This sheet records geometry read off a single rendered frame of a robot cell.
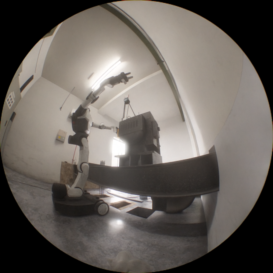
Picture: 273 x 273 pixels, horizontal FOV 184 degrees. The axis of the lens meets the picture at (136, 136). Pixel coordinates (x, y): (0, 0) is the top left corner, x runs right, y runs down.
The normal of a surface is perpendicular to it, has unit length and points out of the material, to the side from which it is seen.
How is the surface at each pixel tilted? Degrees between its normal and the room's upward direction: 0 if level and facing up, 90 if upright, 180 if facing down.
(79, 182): 90
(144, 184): 90
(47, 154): 90
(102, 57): 180
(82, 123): 108
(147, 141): 90
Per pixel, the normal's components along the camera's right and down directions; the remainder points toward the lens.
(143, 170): -0.58, -0.33
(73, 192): 0.86, -0.22
